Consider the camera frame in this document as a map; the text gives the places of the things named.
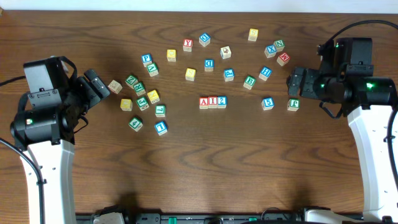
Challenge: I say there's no blue 2 block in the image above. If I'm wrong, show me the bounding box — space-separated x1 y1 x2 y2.
217 96 228 108

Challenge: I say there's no red I block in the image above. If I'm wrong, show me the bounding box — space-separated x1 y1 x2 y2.
208 96 218 109

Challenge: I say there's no red A block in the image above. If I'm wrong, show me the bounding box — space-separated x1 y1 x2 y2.
199 97 209 110

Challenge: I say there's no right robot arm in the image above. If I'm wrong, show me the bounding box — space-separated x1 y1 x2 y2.
287 67 397 223

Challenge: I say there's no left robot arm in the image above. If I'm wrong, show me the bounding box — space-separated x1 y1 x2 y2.
10 69 110 223

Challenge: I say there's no green J block right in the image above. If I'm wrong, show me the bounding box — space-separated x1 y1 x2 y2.
287 98 300 111

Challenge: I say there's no green j block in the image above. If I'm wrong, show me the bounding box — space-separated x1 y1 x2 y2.
287 98 300 111
136 96 149 111

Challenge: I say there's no white block left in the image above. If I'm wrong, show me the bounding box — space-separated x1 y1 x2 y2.
108 80 123 94

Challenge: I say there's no red M block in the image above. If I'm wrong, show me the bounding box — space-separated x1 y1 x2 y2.
277 52 290 67

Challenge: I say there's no yellow block lower left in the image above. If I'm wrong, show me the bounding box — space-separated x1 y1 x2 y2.
120 99 133 111

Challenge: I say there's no yellow block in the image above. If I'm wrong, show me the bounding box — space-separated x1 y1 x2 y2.
167 49 177 62
185 68 196 82
248 29 259 42
147 90 160 104
120 99 133 111

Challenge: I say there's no blue H block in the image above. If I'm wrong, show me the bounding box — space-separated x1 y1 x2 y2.
259 67 272 81

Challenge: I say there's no blue 5 block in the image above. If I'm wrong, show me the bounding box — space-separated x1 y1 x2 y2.
261 97 274 111

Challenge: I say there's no green N block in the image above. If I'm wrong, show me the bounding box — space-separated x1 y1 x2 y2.
274 40 285 52

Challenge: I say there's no green Z block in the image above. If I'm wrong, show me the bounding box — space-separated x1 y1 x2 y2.
125 75 138 88

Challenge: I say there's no blue X block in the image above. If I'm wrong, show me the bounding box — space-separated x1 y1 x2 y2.
264 45 277 58

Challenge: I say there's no green R block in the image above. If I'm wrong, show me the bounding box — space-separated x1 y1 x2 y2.
133 82 146 96

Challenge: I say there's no green 4 block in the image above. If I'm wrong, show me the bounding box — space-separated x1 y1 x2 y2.
128 117 143 132

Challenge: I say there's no green B block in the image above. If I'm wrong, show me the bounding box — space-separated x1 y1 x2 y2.
243 75 256 90

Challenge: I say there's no green J block left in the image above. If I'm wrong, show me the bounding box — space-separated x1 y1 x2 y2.
136 96 149 111

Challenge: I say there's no yellow block left middle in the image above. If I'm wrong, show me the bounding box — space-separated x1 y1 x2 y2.
147 90 160 104

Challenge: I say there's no blue P block left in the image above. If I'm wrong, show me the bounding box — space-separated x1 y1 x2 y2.
141 54 153 67

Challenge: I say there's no blue p block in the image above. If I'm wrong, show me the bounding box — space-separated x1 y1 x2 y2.
223 68 234 82
141 54 153 67

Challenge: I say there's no green V block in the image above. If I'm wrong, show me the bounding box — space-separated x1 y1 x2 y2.
147 63 159 77

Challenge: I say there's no yellow block top right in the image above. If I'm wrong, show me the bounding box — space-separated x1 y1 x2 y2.
248 29 259 42

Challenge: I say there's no green 7 block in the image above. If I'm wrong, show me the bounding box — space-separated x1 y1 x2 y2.
155 105 166 118

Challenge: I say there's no blue P block centre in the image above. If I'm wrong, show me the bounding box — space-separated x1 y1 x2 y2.
223 68 234 82

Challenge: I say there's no blue L block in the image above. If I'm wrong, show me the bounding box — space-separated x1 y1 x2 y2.
154 121 168 136

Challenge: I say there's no white picture block centre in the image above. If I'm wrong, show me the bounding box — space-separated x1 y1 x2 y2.
220 46 232 59

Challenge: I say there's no yellow block top centre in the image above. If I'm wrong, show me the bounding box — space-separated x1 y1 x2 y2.
167 49 177 62

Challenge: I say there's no blue D block middle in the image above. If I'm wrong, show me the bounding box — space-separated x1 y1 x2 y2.
204 59 214 72

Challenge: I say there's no blue d block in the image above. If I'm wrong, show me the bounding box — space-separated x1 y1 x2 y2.
199 32 211 47
204 59 214 72

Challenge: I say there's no red Y block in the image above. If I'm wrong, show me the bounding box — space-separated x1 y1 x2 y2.
182 39 193 52

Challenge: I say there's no blue D block top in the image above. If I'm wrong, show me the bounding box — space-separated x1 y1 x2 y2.
199 32 211 47

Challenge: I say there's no left black cable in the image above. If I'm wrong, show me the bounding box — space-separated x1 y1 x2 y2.
0 55 90 224

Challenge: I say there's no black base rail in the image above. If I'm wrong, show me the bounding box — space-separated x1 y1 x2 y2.
75 212 364 224

